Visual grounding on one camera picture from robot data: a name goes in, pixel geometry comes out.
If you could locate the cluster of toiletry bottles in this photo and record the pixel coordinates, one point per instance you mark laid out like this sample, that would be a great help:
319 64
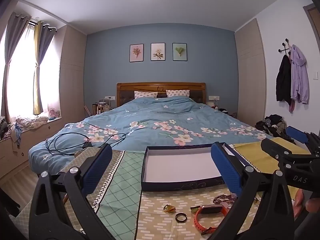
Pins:
101 107

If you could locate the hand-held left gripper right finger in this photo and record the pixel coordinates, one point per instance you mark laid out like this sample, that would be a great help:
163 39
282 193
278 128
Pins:
226 170

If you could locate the white flower framed picture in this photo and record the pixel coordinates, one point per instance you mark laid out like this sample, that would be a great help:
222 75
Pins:
158 51

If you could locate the dark clothes pile on floor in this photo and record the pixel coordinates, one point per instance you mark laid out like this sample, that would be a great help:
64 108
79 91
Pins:
272 125

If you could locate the yellow grey curtain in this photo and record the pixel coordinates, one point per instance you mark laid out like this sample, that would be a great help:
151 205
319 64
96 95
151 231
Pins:
37 90

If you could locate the light clothes heap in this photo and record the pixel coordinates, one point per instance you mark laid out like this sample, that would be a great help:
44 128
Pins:
32 123

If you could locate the wooden headboard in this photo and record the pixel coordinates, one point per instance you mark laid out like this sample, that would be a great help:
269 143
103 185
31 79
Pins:
140 86

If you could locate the black jacket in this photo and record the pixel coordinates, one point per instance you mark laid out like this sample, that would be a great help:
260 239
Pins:
283 80

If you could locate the black power adapter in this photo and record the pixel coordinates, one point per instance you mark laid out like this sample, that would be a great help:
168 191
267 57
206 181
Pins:
87 145

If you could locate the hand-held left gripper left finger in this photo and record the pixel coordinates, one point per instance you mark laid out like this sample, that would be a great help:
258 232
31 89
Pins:
98 170

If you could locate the beige wardrobe beside window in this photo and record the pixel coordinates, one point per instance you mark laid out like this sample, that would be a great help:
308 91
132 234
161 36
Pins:
72 75

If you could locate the beige wardrobe beside coat rack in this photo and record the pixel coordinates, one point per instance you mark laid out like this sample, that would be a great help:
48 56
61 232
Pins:
250 75

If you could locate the white dotted pillow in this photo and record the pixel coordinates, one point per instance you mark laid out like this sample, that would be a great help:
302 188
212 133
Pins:
146 94
178 93

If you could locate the person's right hand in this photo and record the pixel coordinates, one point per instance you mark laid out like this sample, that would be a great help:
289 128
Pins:
311 205

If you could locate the bed with blue floral duvet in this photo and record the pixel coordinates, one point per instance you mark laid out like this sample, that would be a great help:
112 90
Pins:
155 115

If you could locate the wall socket beside bottles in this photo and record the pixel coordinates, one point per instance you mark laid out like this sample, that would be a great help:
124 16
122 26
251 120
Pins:
110 97

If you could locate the window bench with drawers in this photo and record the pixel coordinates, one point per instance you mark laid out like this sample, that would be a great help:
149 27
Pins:
32 140

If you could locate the white wall switch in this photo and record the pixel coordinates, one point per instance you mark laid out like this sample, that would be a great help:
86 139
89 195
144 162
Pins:
315 75

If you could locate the green leaf framed picture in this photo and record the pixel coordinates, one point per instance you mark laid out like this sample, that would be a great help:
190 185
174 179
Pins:
179 52

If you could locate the grey door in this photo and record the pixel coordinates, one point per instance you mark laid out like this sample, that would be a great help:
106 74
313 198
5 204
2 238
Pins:
312 20

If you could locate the orange smartwatch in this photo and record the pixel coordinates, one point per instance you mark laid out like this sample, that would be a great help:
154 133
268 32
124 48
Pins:
197 223

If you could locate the wall socket beside wardrobe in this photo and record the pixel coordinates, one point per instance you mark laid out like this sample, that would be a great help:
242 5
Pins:
214 97

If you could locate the purple jacket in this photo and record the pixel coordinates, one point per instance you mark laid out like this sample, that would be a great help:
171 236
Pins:
298 77

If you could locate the black wall coat rack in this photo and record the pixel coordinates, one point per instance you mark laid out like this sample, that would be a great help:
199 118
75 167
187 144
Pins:
285 45

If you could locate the pink desk fan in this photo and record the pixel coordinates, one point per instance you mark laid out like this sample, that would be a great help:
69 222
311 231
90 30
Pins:
52 112

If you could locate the pink flower framed picture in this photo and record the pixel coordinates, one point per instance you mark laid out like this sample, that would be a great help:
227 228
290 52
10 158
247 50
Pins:
136 52

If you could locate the dark blue cardboard box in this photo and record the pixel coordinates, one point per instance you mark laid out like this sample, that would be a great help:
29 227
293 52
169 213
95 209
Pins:
175 165

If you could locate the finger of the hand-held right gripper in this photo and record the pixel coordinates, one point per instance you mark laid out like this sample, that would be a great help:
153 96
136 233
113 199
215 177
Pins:
273 147
296 133

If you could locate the patchwork patterned blanket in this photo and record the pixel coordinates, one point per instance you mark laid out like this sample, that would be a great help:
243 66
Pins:
120 195

